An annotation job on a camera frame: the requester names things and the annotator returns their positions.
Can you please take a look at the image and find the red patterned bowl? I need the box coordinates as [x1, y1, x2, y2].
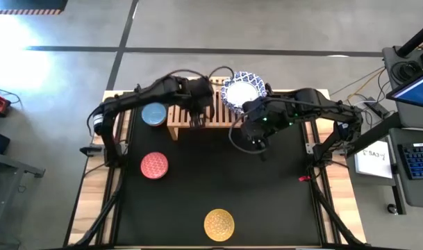
[140, 151, 169, 181]

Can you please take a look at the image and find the light blue bowl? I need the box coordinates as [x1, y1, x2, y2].
[141, 101, 167, 127]

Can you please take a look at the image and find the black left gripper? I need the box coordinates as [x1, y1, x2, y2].
[185, 76, 216, 128]

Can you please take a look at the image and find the black table mat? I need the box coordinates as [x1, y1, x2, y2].
[113, 93, 322, 247]

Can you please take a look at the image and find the grey desk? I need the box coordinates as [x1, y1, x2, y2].
[382, 44, 423, 209]

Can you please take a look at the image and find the backlit black keyboard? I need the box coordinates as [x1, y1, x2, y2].
[398, 142, 423, 181]

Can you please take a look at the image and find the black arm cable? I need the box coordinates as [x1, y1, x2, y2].
[227, 110, 266, 156]
[165, 65, 235, 88]

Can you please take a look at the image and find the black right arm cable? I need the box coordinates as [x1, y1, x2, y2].
[227, 110, 266, 156]

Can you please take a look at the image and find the coiled black cable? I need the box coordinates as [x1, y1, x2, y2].
[391, 60, 423, 83]

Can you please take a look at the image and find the slatted wooden shelf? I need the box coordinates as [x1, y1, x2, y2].
[167, 76, 247, 142]

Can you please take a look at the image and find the black pole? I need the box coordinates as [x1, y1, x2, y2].
[396, 20, 423, 58]

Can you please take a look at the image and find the yellow cable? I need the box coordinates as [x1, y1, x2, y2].
[348, 67, 386, 99]

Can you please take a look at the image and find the grey metal stand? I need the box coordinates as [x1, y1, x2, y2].
[0, 149, 46, 244]

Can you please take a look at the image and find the blue white patterned plate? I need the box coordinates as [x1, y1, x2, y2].
[220, 71, 268, 115]

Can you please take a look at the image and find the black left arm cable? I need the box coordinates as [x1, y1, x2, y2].
[165, 65, 235, 88]

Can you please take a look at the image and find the monitor with blue screen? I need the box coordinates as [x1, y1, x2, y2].
[386, 69, 423, 110]

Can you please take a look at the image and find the hazard striped floor mat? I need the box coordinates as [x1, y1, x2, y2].
[0, 0, 69, 15]

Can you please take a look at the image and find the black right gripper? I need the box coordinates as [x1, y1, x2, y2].
[239, 97, 285, 161]

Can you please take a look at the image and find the yellow patterned bowl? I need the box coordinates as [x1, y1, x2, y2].
[203, 208, 235, 242]

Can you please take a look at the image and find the white paper sign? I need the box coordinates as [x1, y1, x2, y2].
[354, 140, 395, 180]

